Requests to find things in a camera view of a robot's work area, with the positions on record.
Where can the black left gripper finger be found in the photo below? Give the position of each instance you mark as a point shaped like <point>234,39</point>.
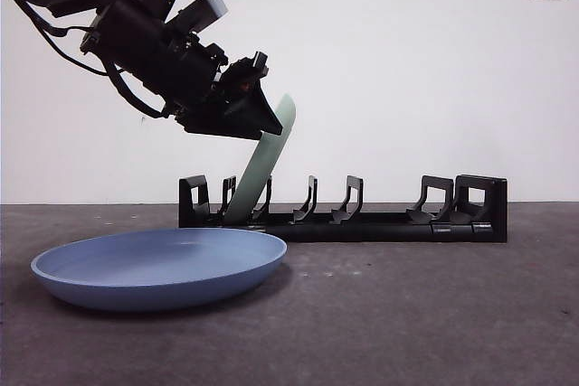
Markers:
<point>217,129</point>
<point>251,108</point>

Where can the green round plate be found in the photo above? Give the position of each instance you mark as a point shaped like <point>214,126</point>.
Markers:
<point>264,164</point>

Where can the blue round plate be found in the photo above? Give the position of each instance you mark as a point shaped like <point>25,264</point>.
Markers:
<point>158,268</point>

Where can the black plate rack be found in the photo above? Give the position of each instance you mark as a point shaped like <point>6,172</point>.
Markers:
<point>362,232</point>

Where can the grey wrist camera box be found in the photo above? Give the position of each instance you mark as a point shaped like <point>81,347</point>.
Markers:
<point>208,8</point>

